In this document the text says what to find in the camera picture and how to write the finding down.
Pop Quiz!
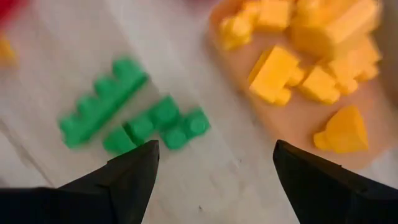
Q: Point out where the green plastic building block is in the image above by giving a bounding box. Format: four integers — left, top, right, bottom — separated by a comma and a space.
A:
160, 108, 211, 151
102, 95, 182, 156

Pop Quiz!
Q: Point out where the long yellow building block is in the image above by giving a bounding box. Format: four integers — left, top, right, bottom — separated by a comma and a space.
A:
290, 0, 382, 59

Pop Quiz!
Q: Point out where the yellow plastic building block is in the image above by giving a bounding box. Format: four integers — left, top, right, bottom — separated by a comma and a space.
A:
313, 105, 369, 154
0, 32, 16, 67
248, 45, 306, 107
256, 0, 293, 32
328, 40, 382, 95
219, 2, 259, 51
300, 67, 341, 105

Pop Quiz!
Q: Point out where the orange translucent plastic bin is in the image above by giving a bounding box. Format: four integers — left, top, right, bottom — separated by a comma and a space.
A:
207, 0, 398, 171

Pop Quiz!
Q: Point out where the red plastic building block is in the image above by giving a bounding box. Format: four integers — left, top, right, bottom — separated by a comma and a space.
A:
0, 0, 30, 24

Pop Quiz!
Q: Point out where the long green building block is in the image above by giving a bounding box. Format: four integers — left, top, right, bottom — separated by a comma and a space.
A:
58, 57, 150, 149

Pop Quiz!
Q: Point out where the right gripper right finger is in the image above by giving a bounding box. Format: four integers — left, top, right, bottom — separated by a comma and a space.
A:
272, 139, 398, 224

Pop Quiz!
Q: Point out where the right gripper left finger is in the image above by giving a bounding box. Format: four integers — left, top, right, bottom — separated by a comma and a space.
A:
0, 139, 160, 224

